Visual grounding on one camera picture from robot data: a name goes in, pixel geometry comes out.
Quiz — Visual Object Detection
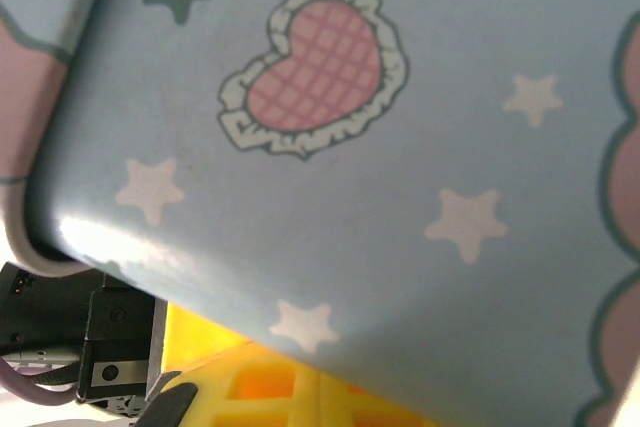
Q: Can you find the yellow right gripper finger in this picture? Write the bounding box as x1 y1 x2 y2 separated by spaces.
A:
172 344 436 427

